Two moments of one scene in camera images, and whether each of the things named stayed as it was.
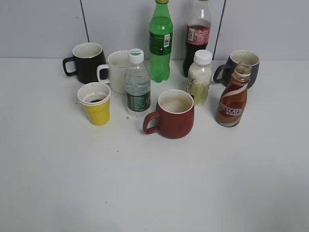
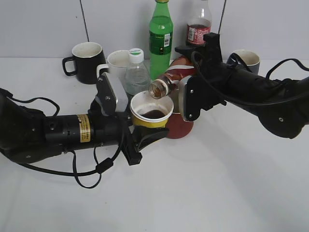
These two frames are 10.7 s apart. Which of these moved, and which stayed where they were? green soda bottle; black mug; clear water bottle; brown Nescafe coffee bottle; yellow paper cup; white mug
Moved: yellow paper cup; brown Nescafe coffee bottle
Stayed: green soda bottle; black mug; clear water bottle; white mug
